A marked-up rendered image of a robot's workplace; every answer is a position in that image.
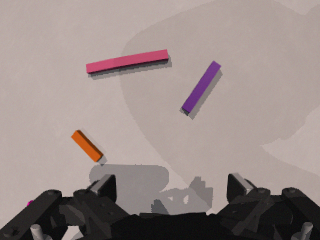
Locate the orange rod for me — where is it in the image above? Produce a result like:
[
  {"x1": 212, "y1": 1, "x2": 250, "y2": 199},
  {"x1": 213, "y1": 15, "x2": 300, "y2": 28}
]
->
[{"x1": 71, "y1": 130, "x2": 104, "y2": 162}]

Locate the pink rod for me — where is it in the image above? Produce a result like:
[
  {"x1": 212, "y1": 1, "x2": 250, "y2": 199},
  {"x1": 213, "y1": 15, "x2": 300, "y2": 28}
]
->
[{"x1": 86, "y1": 49, "x2": 168, "y2": 74}]

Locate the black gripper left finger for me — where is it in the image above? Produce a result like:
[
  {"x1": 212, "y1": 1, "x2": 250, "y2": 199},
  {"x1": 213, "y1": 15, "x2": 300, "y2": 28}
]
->
[{"x1": 0, "y1": 174, "x2": 152, "y2": 240}]

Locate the purple rod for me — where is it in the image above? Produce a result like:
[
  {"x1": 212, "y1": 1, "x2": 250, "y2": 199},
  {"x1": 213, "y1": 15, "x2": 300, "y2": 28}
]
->
[{"x1": 181, "y1": 61, "x2": 221, "y2": 113}]

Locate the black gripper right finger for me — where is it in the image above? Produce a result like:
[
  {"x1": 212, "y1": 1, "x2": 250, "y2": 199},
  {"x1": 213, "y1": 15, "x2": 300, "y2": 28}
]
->
[{"x1": 196, "y1": 173, "x2": 320, "y2": 240}]

